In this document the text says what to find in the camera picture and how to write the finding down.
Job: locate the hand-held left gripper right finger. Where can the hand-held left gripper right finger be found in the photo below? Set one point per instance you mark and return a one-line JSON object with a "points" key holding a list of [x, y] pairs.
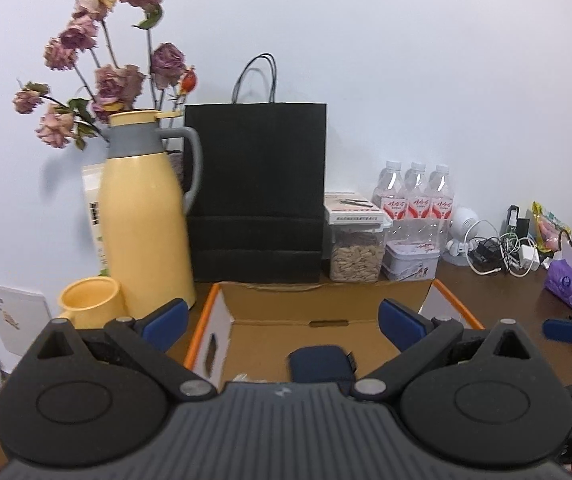
{"points": [[400, 325]]}

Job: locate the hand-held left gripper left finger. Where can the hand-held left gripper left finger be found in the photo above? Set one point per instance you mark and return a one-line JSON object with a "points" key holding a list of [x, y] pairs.
{"points": [[166, 322]]}

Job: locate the cardboard box with orange edges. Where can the cardboard box with orange edges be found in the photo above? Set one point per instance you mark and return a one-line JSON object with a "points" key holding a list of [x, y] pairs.
{"points": [[276, 305]]}

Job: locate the pale printed tin box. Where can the pale printed tin box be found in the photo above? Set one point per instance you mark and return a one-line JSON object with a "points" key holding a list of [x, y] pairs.
{"points": [[410, 260]]}

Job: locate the yellow cup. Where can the yellow cup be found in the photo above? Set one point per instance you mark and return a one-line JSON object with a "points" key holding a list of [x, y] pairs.
{"points": [[91, 300]]}

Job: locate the white charger plug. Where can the white charger plug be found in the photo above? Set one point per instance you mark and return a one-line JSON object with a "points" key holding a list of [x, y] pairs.
{"points": [[529, 259]]}

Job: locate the clear seed container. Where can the clear seed container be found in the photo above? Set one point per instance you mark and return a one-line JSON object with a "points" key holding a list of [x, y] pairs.
{"points": [[355, 255]]}

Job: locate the dark blue pouch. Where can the dark blue pouch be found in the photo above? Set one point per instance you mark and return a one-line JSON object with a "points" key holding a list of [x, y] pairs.
{"points": [[316, 365]]}

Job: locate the yellow thermos jug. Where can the yellow thermos jug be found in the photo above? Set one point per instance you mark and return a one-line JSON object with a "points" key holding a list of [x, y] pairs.
{"points": [[141, 220]]}

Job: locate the yellow green snack packet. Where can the yellow green snack packet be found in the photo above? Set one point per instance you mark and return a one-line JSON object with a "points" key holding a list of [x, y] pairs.
{"points": [[548, 225]]}

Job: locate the black power adapter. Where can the black power adapter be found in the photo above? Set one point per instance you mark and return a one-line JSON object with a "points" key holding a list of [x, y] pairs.
{"points": [[483, 250]]}

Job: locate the white robot-shaped figure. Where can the white robot-shaped figure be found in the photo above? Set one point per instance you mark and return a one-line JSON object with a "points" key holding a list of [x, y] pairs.
{"points": [[463, 225]]}

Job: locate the small white printed box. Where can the small white printed box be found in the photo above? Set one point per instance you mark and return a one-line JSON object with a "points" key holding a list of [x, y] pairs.
{"points": [[353, 207]]}

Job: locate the clear water bottle red label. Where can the clear water bottle red label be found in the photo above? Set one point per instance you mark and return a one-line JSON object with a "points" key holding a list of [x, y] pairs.
{"points": [[418, 197], [390, 195], [441, 200]]}

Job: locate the white printed carton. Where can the white printed carton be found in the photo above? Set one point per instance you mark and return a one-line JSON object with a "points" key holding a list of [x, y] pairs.
{"points": [[93, 210]]}

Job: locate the white booklet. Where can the white booklet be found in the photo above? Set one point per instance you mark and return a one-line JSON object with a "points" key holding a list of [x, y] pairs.
{"points": [[13, 315]]}

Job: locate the black paper bag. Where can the black paper bag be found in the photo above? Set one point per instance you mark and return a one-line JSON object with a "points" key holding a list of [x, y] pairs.
{"points": [[256, 185]]}

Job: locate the dried pink flower bouquet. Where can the dried pink flower bouquet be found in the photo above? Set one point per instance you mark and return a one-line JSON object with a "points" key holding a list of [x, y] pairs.
{"points": [[111, 82]]}

